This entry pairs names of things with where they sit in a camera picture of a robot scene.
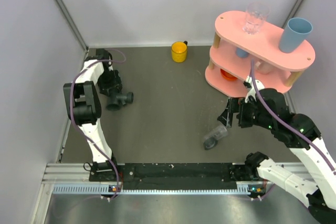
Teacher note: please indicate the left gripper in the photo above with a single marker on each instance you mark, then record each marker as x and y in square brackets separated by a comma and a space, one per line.
[115, 83]

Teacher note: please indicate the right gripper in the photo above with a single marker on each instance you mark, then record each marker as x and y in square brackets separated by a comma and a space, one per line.
[235, 105]

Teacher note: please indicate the grey plastic pipe fitting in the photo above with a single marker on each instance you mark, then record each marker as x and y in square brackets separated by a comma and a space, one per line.
[116, 99]

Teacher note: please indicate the clear trap with grey nut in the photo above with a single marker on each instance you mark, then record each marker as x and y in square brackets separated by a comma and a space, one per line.
[210, 140]

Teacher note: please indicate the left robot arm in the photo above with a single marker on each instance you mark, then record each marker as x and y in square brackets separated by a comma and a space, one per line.
[84, 111]

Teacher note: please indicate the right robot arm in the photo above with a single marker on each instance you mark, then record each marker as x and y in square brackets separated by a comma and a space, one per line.
[268, 109]

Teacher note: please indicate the orange bowl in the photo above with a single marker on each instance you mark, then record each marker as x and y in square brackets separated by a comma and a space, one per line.
[227, 76]

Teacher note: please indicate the pink translucent mug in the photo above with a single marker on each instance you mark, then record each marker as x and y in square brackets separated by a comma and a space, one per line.
[263, 67]

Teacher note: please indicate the small blue cup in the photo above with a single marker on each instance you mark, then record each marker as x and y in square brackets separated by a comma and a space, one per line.
[241, 53]

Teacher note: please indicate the pink three-tier shelf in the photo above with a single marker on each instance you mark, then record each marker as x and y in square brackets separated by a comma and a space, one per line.
[262, 46]

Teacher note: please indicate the yellow mug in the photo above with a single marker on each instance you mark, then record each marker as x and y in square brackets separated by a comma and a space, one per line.
[179, 51]

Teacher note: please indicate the clear drinking glass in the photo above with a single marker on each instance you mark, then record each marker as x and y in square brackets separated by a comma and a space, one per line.
[256, 15]

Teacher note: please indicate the tall blue cup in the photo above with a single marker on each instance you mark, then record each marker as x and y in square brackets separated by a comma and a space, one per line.
[296, 31]

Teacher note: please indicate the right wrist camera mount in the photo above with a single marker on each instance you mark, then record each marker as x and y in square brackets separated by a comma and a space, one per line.
[252, 94]

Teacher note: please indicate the grey slotted cable duct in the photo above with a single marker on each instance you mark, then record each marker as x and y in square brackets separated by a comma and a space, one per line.
[102, 189]

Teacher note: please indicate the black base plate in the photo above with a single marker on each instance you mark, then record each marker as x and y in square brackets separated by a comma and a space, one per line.
[181, 176]

